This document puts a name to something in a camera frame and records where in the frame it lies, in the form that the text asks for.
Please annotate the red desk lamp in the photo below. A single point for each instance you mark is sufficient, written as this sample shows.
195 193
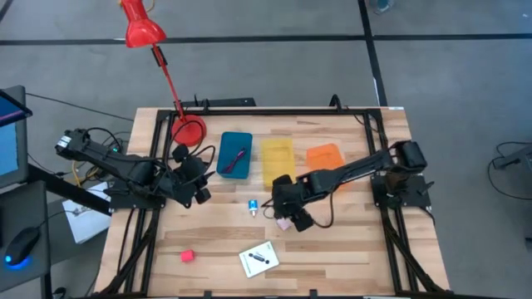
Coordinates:
141 29

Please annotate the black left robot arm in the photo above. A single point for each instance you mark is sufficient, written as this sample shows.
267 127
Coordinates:
124 164

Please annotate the blue plastic bin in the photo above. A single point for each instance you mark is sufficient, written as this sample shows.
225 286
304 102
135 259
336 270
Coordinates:
232 143

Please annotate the monitor with blue screen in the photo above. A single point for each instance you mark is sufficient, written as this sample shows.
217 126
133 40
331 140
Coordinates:
10 153

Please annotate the small pink block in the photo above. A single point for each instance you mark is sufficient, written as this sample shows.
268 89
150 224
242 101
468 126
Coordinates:
284 224

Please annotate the thin tilted dark screen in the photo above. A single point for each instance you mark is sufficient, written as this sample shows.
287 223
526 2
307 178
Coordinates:
12 109

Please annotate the black side desk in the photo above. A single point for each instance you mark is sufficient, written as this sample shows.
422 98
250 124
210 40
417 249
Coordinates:
25 207

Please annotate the small blue white bottle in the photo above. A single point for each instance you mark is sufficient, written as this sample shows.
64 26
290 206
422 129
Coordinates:
253 204

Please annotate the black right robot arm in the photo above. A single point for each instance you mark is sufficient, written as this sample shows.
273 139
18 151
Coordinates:
353 168

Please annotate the black mounting bar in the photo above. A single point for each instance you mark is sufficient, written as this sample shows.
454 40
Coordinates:
228 102

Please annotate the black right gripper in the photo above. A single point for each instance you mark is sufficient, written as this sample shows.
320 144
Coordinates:
295 195

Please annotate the white cardboard box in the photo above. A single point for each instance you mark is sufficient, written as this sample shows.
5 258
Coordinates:
83 224

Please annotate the black aluminium table frame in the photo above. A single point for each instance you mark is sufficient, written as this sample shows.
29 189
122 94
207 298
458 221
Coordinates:
270 112

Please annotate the small red cube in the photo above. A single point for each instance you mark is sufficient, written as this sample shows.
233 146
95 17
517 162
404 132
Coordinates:
187 256

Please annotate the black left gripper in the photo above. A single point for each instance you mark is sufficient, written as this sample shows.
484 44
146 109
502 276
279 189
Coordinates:
187 178

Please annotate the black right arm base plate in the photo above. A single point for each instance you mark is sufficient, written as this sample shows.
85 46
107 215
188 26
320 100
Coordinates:
415 195

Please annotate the black computer mouse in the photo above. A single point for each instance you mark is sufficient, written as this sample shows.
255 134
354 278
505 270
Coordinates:
21 245

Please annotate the white card with black print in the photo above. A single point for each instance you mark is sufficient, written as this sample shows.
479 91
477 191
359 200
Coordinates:
251 266

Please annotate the orange plastic bin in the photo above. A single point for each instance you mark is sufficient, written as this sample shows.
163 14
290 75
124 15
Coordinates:
324 157

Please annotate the yellow plastic bin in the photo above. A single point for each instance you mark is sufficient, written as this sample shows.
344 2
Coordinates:
277 160

